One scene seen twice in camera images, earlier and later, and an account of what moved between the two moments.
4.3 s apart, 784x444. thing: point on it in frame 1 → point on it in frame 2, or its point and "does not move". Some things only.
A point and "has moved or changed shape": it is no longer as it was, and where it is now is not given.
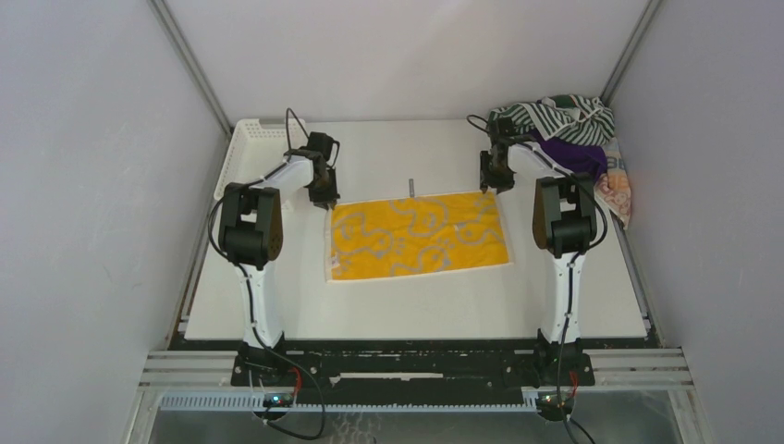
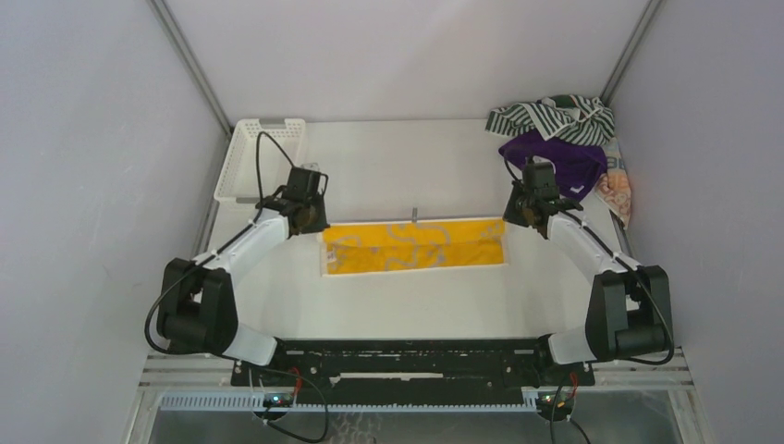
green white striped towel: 578,120 does not move
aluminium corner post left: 192,64 does not move
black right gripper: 490,178 → 522,213
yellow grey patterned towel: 412,236 has moved or changed shape
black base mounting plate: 350,371 does not move
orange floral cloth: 614,189 does not move
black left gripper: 331,197 → 320,224
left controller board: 278,400 does not move
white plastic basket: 255,149 does not move
